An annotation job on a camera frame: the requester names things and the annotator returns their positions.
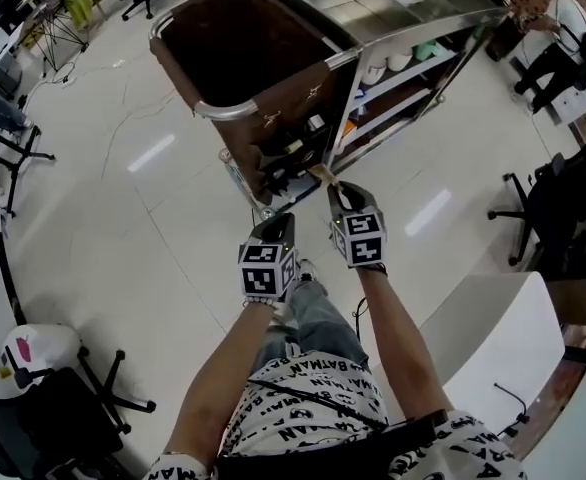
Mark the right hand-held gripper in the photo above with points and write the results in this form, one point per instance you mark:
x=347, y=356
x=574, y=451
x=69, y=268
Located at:
x=360, y=238

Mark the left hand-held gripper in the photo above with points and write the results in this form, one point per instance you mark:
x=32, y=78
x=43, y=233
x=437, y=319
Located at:
x=268, y=273

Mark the person's right forearm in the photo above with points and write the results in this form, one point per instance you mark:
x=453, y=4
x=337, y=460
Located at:
x=403, y=348

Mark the person's left forearm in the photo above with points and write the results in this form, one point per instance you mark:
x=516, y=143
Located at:
x=223, y=378

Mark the brown laundry bag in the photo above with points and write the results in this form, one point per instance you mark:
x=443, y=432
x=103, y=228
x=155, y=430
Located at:
x=243, y=138

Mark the steel housekeeping cart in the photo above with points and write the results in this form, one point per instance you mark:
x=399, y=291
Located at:
x=398, y=3

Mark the black wristband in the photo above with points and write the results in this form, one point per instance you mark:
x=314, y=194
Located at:
x=374, y=268

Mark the orange box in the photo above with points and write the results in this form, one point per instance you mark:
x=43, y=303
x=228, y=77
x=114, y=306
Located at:
x=350, y=127

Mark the small beige roll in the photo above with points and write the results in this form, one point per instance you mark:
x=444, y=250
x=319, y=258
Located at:
x=294, y=145

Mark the person's left white sneaker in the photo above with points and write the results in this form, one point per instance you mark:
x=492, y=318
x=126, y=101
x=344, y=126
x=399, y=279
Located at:
x=282, y=313

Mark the grey tape roll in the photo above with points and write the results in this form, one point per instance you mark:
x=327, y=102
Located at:
x=315, y=123

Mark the person's blue jeans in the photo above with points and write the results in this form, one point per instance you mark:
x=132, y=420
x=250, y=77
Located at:
x=318, y=328

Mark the blue white box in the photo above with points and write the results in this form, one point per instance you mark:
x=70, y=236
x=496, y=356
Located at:
x=361, y=94

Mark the white cup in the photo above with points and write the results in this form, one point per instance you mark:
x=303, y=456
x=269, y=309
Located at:
x=400, y=61
x=374, y=73

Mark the green cup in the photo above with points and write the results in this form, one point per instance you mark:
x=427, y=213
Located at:
x=426, y=50

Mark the person's white printed shirt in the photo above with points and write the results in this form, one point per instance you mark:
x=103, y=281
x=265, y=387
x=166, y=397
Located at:
x=323, y=393

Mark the white table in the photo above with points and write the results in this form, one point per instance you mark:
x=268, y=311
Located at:
x=503, y=338

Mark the brown wooden cabinet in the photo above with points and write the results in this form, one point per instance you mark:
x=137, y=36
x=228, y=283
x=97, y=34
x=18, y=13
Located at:
x=573, y=298

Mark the white low cabinet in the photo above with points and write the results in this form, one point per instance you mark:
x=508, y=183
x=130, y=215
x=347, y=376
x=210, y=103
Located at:
x=578, y=103

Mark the white power strip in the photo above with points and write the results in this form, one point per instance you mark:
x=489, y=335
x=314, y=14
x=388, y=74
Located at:
x=69, y=82

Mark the white bag pink print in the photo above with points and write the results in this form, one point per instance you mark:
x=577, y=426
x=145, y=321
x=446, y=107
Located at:
x=43, y=353

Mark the black curved floor strip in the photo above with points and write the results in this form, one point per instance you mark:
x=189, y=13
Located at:
x=3, y=258

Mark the black tripod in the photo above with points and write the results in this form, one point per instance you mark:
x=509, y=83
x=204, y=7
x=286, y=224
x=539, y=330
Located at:
x=60, y=33

